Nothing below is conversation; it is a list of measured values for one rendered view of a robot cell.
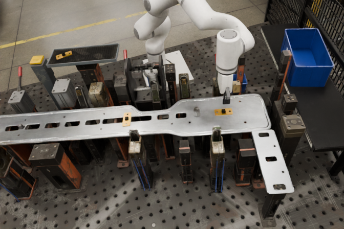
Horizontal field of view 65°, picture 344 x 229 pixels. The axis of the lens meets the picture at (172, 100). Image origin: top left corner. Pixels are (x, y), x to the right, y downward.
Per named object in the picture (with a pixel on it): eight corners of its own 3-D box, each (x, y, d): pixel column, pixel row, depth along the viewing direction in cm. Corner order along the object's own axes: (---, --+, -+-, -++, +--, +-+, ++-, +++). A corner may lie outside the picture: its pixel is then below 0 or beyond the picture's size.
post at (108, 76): (121, 127, 168) (103, 79, 138) (122, 120, 171) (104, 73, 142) (129, 126, 167) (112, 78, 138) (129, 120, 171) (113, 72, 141)
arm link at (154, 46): (143, 47, 181) (136, 17, 162) (166, 37, 186) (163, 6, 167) (151, 58, 174) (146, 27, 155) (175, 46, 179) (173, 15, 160)
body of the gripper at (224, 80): (215, 59, 112) (214, 78, 121) (218, 75, 105) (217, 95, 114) (233, 57, 112) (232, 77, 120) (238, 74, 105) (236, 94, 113)
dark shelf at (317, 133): (312, 153, 111) (314, 149, 108) (259, 29, 172) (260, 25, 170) (368, 149, 109) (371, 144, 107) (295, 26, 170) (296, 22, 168)
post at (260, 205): (262, 227, 121) (274, 201, 100) (256, 203, 129) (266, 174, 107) (277, 227, 121) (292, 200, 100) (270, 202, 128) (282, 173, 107)
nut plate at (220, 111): (215, 115, 128) (215, 114, 127) (214, 109, 131) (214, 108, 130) (233, 114, 128) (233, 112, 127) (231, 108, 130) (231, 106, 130)
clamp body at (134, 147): (138, 192, 138) (122, 156, 113) (139, 170, 146) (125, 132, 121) (156, 191, 138) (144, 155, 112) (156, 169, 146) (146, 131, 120)
